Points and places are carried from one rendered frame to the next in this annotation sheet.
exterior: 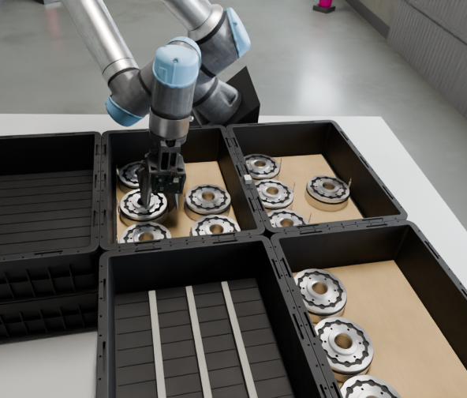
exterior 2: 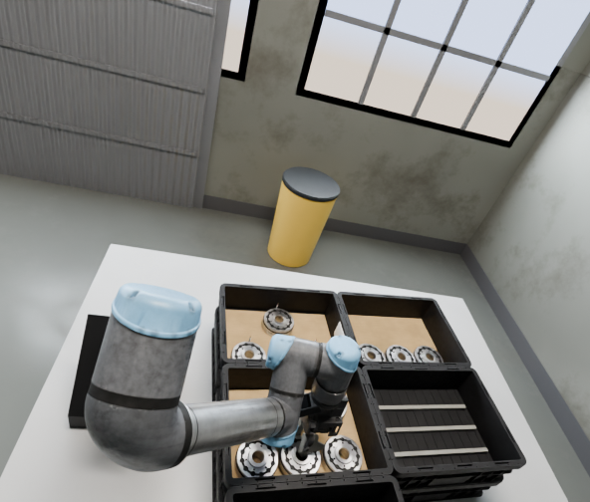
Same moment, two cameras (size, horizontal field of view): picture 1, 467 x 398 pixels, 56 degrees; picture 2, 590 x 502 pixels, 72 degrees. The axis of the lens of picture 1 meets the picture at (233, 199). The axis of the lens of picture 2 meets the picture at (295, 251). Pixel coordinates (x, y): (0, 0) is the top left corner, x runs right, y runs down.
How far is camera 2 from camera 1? 1.22 m
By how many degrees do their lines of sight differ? 71
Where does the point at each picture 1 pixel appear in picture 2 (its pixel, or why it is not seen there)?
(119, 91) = (291, 422)
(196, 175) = not seen: hidden behind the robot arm
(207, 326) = (395, 423)
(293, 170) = (241, 335)
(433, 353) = (389, 325)
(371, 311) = (370, 339)
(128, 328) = not seen: hidden behind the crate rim
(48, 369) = not seen: outside the picture
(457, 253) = (285, 281)
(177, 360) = (419, 443)
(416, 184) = (216, 268)
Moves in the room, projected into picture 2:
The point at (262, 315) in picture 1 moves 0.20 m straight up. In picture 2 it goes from (382, 392) to (409, 353)
